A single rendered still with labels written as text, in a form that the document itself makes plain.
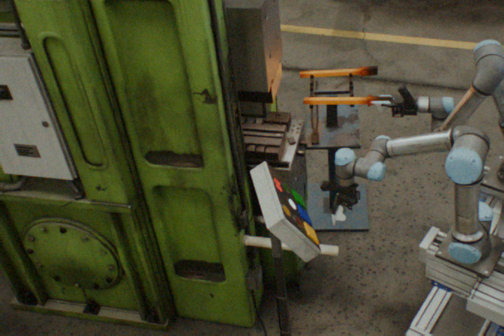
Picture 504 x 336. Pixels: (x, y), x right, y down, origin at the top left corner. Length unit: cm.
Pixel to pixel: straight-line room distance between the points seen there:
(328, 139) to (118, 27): 149
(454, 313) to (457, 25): 312
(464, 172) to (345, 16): 388
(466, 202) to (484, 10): 386
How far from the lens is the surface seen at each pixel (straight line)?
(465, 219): 256
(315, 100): 316
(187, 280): 346
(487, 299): 287
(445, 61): 548
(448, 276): 302
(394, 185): 433
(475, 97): 292
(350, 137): 362
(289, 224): 250
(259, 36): 266
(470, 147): 238
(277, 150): 309
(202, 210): 310
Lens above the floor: 298
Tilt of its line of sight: 40 degrees down
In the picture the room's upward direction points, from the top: 8 degrees counter-clockwise
